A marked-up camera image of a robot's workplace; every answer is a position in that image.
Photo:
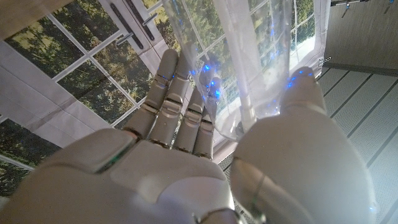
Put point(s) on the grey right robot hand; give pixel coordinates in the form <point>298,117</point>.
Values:
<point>171,180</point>

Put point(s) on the clear pump dispenser bottle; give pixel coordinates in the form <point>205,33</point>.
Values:
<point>248,46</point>

